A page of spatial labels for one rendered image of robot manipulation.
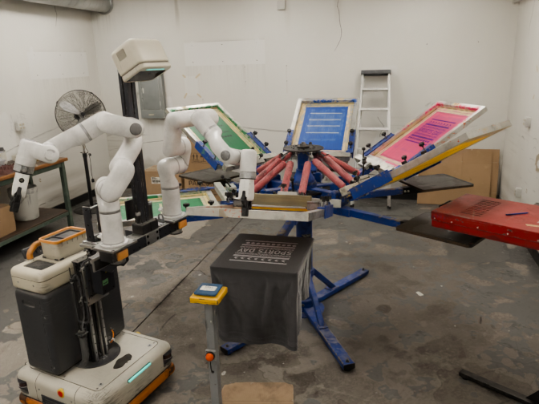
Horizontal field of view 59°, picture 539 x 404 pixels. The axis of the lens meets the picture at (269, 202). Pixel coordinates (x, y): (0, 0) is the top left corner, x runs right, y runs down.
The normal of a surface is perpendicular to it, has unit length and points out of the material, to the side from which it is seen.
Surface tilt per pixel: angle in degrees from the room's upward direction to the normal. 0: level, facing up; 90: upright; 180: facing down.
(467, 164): 78
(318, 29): 90
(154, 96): 90
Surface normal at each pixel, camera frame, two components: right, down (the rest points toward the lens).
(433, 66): -0.25, 0.28
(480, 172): -0.26, 0.07
